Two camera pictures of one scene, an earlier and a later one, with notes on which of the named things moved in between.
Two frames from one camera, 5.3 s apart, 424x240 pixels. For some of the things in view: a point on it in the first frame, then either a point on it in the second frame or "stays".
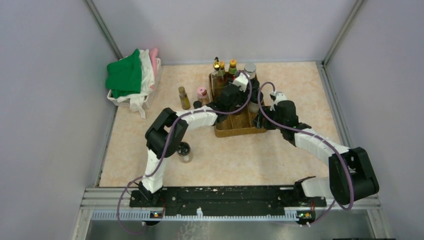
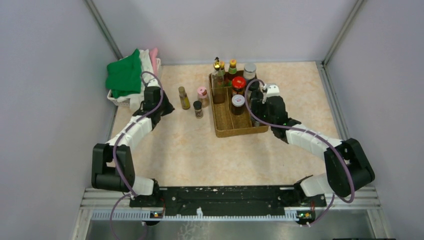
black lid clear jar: x=255 y=85 stays
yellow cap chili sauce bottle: x=221 y=72 stays
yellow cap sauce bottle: x=232 y=70 stays
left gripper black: x=243 y=96 → x=169 y=107
